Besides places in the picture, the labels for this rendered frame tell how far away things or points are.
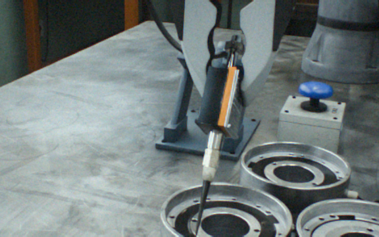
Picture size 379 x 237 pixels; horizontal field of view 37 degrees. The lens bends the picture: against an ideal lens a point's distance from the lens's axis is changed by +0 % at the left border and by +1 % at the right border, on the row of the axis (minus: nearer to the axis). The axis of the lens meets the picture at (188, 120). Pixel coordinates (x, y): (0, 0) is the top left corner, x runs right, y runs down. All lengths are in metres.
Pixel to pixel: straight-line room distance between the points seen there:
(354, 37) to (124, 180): 0.52
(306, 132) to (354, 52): 0.32
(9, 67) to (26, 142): 2.22
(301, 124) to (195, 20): 0.27
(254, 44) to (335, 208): 0.16
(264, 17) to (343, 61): 0.54
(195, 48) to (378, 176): 0.29
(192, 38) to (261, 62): 0.06
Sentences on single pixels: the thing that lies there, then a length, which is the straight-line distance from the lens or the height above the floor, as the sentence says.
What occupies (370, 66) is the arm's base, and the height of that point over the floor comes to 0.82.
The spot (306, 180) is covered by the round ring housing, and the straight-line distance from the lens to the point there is 0.58.
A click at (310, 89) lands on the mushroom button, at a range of 0.67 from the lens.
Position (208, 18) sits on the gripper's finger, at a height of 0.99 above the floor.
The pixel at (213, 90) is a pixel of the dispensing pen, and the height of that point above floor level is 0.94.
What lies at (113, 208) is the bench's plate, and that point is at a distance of 0.54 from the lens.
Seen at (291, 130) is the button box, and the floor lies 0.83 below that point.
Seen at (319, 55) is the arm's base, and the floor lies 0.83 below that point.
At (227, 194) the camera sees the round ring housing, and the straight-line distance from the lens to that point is 0.51.
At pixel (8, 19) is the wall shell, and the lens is 2.87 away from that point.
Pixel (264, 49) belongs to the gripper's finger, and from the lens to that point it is 0.43.
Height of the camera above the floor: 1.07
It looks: 21 degrees down
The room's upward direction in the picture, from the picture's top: 2 degrees clockwise
